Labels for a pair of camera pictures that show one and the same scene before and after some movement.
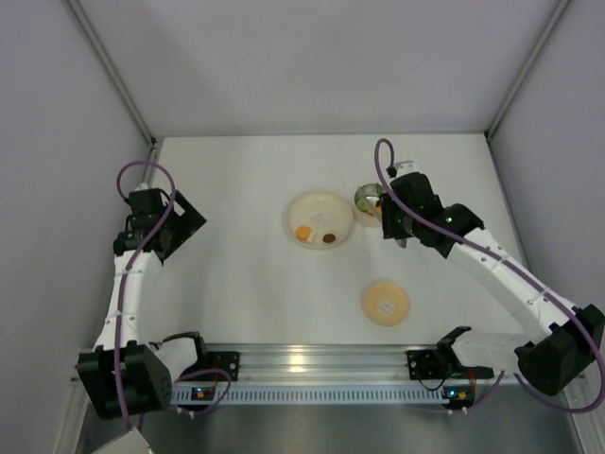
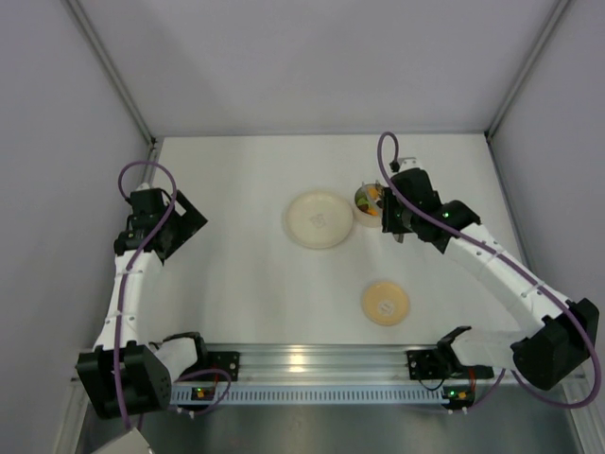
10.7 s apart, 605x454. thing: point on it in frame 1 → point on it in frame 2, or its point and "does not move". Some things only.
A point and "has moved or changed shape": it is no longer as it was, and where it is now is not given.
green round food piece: x=361 y=205 has moved or changed shape
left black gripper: x=179 y=226 does not move
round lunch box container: x=369 y=204 does not move
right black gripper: x=388 y=218 does not move
